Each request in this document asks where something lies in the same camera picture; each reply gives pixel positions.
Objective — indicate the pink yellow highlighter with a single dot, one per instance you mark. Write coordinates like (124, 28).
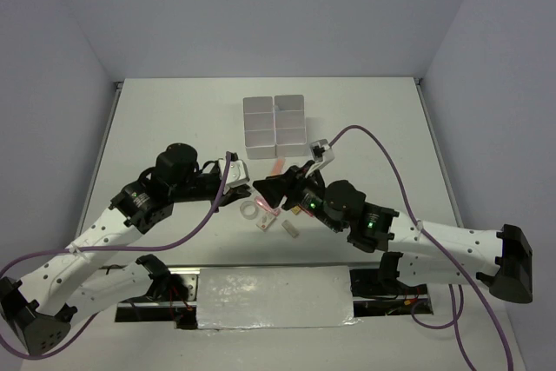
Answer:
(278, 166)

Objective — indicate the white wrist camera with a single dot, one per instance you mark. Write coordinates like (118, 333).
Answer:
(237, 173)
(321, 155)

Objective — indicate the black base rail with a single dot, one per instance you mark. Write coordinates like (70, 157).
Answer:
(178, 305)

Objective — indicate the white divided container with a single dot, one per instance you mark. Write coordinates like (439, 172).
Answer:
(259, 127)
(290, 126)

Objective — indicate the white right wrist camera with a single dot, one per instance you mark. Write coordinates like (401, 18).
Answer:
(321, 155)

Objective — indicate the white left divided container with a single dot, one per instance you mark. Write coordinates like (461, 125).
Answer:
(259, 127)

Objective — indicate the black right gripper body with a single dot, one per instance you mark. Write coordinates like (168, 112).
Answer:
(309, 196)

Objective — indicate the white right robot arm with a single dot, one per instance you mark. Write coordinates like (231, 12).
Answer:
(413, 252)

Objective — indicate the white right divided container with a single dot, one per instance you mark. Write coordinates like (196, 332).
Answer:
(290, 126)

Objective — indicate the clear tape roll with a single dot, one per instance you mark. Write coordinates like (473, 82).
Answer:
(249, 210)

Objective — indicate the white eraser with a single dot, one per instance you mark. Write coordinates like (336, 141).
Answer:
(290, 228)

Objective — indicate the silver foil cover plate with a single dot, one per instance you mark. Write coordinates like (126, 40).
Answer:
(255, 298)

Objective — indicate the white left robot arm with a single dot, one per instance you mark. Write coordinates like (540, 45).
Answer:
(103, 266)

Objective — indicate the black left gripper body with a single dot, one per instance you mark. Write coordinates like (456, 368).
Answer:
(201, 187)

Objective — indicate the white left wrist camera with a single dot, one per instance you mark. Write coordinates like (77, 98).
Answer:
(237, 173)

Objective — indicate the white red staple box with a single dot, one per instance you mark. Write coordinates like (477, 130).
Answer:
(265, 221)

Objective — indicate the pink utility knife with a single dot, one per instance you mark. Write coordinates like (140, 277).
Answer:
(261, 202)

